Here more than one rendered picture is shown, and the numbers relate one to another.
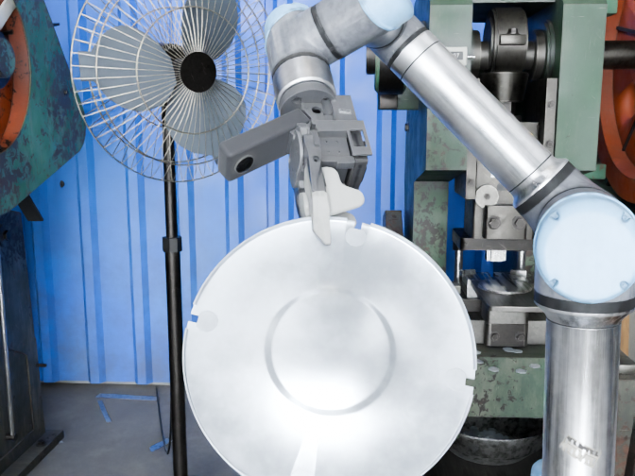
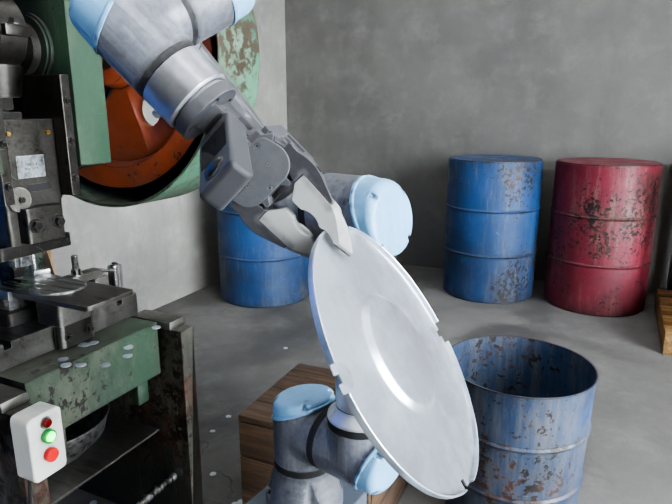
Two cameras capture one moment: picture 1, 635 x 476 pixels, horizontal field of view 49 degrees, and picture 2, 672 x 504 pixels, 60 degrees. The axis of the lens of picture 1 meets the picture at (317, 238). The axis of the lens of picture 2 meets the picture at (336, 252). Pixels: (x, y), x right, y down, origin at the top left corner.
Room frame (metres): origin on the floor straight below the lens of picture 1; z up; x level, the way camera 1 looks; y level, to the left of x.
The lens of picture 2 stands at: (0.51, 0.52, 1.20)
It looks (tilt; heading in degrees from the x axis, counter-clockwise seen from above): 14 degrees down; 292
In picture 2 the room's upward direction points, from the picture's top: straight up
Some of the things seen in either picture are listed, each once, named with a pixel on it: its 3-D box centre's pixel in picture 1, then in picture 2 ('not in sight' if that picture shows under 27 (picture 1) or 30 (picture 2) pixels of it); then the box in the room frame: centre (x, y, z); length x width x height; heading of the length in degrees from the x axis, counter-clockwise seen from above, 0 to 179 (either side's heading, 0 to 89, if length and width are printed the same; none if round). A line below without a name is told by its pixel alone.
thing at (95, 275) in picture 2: not in sight; (78, 273); (1.74, -0.62, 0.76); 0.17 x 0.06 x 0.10; 87
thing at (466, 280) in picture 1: (493, 284); (24, 290); (1.75, -0.45, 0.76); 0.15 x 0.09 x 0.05; 87
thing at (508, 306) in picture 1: (507, 318); (75, 315); (1.58, -0.45, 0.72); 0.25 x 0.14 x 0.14; 177
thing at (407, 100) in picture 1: (401, 63); not in sight; (1.78, -0.21, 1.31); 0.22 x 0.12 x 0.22; 177
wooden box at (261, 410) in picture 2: not in sight; (329, 450); (1.14, -0.94, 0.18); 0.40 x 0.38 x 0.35; 179
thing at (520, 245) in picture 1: (494, 243); (16, 248); (1.76, -0.45, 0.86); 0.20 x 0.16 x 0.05; 87
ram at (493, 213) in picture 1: (502, 177); (19, 177); (1.71, -0.45, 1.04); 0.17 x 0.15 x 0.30; 177
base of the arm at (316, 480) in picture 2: not in sight; (304, 476); (0.95, -0.37, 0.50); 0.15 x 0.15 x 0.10
